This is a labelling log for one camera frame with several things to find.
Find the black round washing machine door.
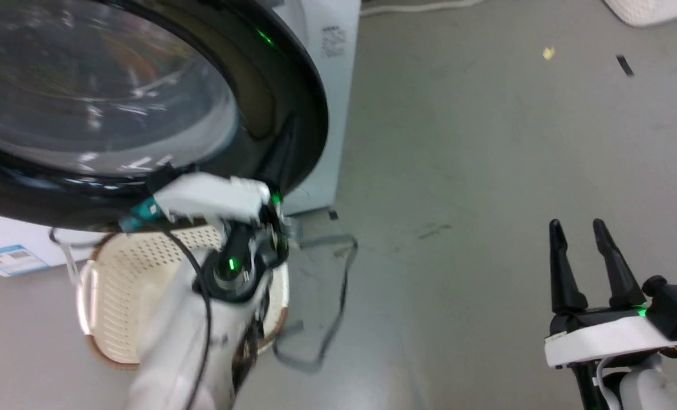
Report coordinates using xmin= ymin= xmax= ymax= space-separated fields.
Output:
xmin=0 ymin=0 xmax=329 ymax=232

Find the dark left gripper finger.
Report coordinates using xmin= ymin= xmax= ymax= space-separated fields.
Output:
xmin=262 ymin=113 xmax=297 ymax=194
xmin=145 ymin=164 xmax=175 ymax=188

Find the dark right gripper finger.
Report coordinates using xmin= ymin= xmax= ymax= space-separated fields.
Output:
xmin=593 ymin=218 xmax=648 ymax=311
xmin=549 ymin=219 xmax=589 ymax=315

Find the cream perforated laundry basket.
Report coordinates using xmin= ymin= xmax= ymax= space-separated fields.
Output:
xmin=75 ymin=225 xmax=289 ymax=371

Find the blue white energy label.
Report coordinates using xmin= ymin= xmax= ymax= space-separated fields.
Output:
xmin=0 ymin=245 xmax=50 ymax=277

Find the white washing machine body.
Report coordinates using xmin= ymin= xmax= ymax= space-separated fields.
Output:
xmin=0 ymin=0 xmax=362 ymax=277

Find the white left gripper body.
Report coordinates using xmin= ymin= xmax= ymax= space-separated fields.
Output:
xmin=152 ymin=173 xmax=275 ymax=226

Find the grey cable on floor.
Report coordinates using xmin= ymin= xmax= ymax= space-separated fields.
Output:
xmin=271 ymin=233 xmax=359 ymax=374

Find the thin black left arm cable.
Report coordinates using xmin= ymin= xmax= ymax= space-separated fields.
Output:
xmin=48 ymin=225 xmax=213 ymax=410

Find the white perforated basket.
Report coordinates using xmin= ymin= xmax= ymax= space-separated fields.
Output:
xmin=603 ymin=0 xmax=677 ymax=28

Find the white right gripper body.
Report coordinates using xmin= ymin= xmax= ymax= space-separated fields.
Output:
xmin=545 ymin=306 xmax=677 ymax=368

